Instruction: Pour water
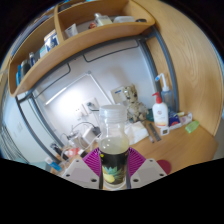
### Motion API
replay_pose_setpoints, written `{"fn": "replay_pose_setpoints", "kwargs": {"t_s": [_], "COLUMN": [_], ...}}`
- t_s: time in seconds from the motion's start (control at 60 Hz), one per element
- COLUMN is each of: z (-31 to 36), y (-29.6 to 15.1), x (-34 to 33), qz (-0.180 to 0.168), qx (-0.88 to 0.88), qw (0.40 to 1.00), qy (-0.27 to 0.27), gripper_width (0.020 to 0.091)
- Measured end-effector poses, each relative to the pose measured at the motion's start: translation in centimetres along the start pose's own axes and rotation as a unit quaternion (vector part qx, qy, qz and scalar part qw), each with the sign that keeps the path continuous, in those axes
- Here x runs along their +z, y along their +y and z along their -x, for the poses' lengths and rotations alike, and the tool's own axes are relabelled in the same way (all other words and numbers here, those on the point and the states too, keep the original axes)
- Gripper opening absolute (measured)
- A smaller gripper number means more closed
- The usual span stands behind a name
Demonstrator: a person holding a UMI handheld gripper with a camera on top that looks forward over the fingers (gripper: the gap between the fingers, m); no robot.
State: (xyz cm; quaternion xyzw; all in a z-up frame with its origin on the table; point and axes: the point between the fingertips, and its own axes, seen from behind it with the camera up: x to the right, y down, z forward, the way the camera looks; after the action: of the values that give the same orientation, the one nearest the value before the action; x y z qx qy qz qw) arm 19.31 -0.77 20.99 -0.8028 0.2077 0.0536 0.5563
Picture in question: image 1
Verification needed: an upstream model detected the white pump bottle red top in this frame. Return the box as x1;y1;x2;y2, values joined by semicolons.
151;91;170;129

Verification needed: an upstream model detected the grey metal desk frame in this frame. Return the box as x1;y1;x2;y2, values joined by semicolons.
14;26;181;164

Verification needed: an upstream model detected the white crumpled paper bag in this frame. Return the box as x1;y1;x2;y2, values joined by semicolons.
124;120;150;146

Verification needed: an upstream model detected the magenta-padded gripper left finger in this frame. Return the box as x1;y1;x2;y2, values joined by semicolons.
61;147;102;189

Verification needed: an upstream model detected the white desk lamp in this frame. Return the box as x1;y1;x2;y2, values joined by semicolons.
44;70;114;108

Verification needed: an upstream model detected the black upright bottle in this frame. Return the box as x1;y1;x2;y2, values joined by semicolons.
49;143;64;159

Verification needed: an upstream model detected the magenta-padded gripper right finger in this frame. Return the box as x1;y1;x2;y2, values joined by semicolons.
126;147;168;189

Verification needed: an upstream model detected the clear bottle with pineapple label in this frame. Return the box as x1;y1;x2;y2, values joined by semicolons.
97;104;130;191

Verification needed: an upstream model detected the wooden shelf unit with items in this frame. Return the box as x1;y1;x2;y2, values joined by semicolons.
7;0;157;98

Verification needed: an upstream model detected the small blue box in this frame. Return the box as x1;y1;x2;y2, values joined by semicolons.
169;111;183;128

